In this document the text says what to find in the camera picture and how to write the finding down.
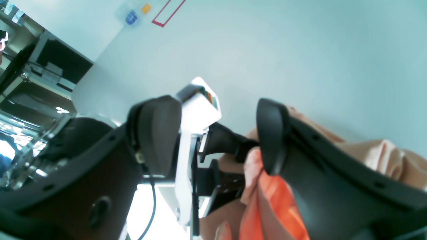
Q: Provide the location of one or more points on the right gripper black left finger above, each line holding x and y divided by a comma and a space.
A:
90, 197

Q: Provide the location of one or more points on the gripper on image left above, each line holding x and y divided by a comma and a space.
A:
211, 188

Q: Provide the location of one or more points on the right gripper white-lit right finger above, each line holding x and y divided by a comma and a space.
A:
338, 197

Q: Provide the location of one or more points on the peach pink T-shirt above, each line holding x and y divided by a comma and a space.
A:
267, 209

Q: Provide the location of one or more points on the dark shelf unit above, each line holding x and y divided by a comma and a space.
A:
38, 75

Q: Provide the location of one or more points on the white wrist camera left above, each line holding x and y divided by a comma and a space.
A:
200, 106

